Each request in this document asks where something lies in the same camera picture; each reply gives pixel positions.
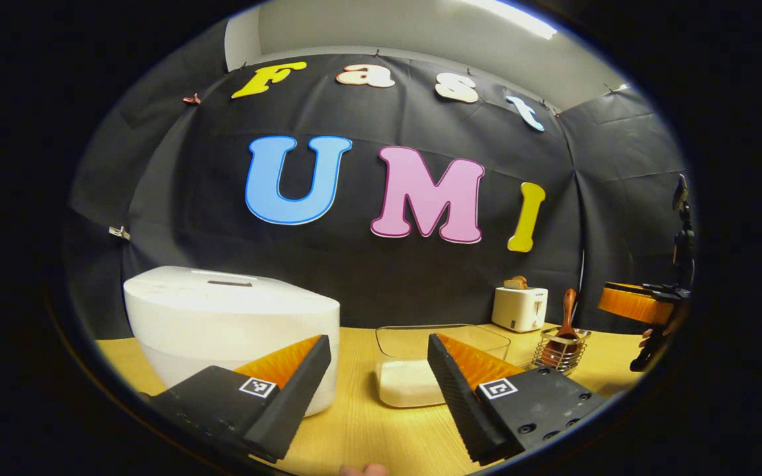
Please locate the white toaster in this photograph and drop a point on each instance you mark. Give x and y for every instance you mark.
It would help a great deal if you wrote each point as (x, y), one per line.
(516, 311)

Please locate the silver clip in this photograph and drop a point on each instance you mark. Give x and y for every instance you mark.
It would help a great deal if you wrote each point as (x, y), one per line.
(120, 232)

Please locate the pink clip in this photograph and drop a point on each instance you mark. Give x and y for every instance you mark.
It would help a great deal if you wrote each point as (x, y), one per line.
(192, 99)

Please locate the white rice cooker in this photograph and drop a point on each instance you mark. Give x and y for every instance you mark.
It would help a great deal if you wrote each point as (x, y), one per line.
(222, 324)

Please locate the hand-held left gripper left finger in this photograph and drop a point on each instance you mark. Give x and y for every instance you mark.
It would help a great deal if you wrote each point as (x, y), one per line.
(295, 400)

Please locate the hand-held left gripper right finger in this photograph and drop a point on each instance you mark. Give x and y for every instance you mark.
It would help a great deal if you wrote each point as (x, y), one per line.
(460, 403)

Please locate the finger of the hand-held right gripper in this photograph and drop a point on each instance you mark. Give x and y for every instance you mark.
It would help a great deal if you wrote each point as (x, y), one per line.
(632, 303)

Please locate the toast slice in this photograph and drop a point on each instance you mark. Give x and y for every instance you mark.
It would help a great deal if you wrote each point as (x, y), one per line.
(512, 285)
(521, 280)

